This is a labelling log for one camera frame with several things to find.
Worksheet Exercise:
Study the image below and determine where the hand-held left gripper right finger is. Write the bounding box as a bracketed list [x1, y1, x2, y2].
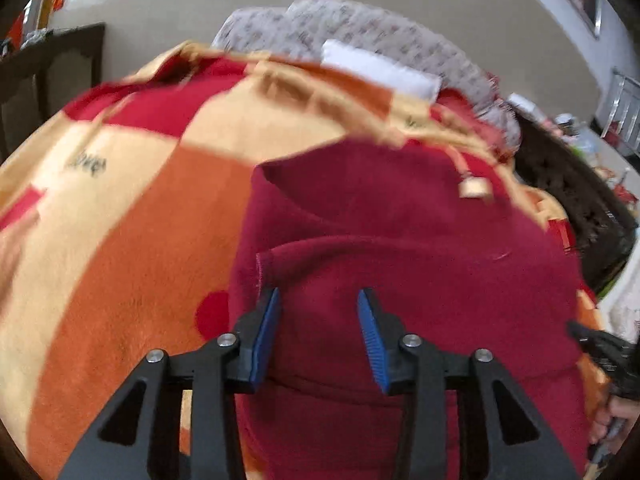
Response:
[357, 287, 581, 480]

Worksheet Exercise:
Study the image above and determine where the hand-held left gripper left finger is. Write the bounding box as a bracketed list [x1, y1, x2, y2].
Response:
[57, 287, 281, 480]

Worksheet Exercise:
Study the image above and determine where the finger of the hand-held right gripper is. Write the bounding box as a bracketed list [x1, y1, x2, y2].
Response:
[566, 321, 613, 361]

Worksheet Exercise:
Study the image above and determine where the dark red fleece garment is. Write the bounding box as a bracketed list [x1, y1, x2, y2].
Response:
[227, 137, 591, 480]

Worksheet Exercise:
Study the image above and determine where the person's right hand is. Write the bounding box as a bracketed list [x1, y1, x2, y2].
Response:
[590, 394, 640, 443]

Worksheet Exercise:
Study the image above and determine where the carved dark wooden furniture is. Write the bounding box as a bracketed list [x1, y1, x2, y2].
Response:
[512, 110, 638, 293]

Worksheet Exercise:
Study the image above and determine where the orange red cream printed blanket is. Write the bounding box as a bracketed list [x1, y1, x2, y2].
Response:
[0, 42, 613, 480]

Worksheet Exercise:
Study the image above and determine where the beige blanket tag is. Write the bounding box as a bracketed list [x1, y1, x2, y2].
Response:
[457, 176, 492, 202]

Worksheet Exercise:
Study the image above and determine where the metal rack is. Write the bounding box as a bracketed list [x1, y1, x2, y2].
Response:
[597, 67, 640, 156]

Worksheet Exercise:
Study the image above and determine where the white cloth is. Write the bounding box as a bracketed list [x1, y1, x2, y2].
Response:
[320, 39, 442, 102]

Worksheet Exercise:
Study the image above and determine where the dark wooden cabinet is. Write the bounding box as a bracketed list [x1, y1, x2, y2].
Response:
[0, 22, 107, 158]

